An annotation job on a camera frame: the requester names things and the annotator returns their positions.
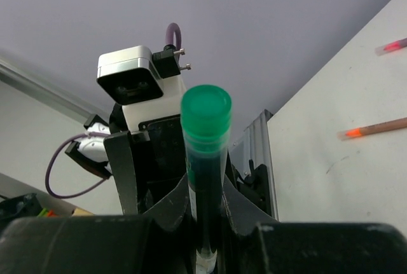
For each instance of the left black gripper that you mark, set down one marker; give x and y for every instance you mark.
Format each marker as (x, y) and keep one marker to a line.
(149, 158)

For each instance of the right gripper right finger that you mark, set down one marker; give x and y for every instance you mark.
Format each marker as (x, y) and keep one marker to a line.
(241, 249)

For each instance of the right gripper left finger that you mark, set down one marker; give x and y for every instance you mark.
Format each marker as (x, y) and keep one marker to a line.
(164, 238)

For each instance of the dark green pen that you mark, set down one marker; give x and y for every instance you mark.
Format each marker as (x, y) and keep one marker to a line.
(206, 121)

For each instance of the orange highlighter pen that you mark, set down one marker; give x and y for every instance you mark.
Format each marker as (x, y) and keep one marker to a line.
(378, 128)

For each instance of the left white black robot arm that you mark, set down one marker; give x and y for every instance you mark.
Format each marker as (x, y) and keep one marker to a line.
(89, 153)

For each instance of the pink red pen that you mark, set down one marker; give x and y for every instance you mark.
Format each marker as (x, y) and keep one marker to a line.
(391, 47)

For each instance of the coloured storage bins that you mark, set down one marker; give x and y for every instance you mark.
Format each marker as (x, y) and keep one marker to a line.
(24, 206)

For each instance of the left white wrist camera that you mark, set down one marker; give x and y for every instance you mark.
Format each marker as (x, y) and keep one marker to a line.
(148, 86)

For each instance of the aluminium front rail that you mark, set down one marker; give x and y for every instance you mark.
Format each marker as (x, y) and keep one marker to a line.
(254, 144)

